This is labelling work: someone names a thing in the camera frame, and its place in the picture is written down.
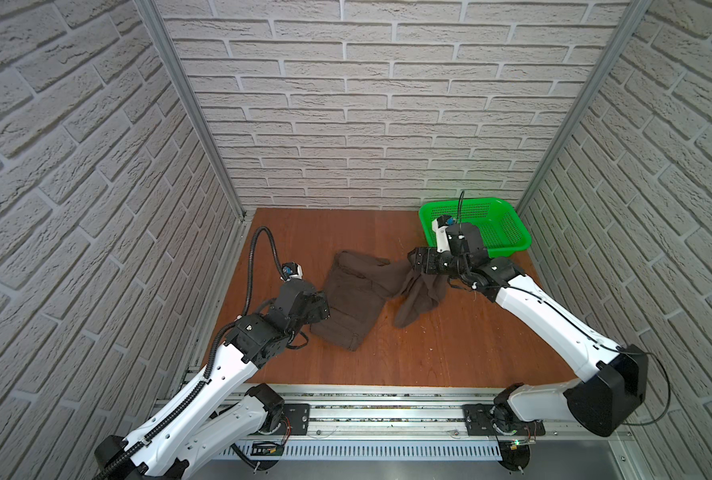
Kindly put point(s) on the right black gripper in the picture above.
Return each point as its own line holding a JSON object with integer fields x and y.
{"x": 434, "y": 255}

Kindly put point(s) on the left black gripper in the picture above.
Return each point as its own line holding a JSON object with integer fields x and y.
{"x": 323, "y": 309}

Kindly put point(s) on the brown trousers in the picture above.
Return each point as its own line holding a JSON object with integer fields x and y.
{"x": 357, "y": 288}

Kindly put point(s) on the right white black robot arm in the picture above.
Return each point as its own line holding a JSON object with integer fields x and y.
{"x": 610, "y": 382}

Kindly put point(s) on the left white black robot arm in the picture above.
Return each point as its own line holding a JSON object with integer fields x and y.
{"x": 189, "y": 431}

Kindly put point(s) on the green plastic basket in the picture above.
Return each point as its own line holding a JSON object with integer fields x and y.
{"x": 502, "y": 230}

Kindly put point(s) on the small black electronics box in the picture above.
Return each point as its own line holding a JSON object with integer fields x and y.
{"x": 267, "y": 449}

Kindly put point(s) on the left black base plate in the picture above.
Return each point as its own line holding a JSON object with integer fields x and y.
{"x": 295, "y": 418}

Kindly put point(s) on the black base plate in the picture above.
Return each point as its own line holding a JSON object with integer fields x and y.
{"x": 295, "y": 418}
{"x": 490, "y": 420}

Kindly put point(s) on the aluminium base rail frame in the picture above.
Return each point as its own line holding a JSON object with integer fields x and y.
{"x": 357, "y": 422}

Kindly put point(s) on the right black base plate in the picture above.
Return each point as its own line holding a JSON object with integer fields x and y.
{"x": 490, "y": 420}

